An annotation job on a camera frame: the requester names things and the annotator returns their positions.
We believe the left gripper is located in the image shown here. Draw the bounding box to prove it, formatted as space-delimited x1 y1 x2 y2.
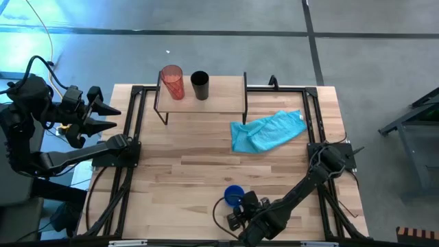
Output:
64 85 122 149

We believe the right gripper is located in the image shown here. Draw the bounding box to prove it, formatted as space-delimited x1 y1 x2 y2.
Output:
234 190 272 227

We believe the blue mug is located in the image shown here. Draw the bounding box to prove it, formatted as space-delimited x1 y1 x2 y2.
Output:
224 185 246 209

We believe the orange faceted tumbler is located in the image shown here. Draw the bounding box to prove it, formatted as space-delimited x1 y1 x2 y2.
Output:
160 64 186 101

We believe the black cup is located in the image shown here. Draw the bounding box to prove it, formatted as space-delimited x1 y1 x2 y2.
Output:
190 70 210 101

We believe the yellow power plug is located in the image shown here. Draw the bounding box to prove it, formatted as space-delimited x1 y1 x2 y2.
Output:
56 123 73 137

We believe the blue cloth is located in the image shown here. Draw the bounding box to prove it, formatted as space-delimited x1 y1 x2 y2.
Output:
230 109 308 154

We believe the orange black striped block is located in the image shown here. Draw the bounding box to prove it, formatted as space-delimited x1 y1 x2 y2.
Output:
396 226 439 247

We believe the dark metal cart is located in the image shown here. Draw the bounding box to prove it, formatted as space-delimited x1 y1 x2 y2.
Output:
378 87 439 202

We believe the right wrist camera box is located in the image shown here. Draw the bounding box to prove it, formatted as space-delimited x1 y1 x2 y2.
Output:
226 212 244 232

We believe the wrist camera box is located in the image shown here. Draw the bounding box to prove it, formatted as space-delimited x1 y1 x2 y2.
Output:
60 85 84 113
226 212 244 232

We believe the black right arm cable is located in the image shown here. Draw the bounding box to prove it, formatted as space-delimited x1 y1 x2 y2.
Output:
211 196 241 240

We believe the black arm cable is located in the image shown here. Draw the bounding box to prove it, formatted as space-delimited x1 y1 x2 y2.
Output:
211 196 241 240
0 54 71 95

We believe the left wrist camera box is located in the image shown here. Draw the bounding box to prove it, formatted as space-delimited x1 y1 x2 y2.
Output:
60 85 84 113

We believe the black aluminium table frame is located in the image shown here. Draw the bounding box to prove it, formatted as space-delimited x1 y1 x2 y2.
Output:
73 74 370 243

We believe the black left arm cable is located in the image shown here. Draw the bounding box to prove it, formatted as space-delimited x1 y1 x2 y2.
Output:
0 54 71 95

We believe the silver bracket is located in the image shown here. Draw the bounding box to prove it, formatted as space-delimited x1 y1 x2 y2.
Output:
108 239 148 247
300 241 339 247

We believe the yellow cable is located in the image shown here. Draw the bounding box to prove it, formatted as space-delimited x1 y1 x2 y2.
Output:
25 0 66 104

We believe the wooden shelf black frame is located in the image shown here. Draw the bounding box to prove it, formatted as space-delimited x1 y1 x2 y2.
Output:
153 71 248 126

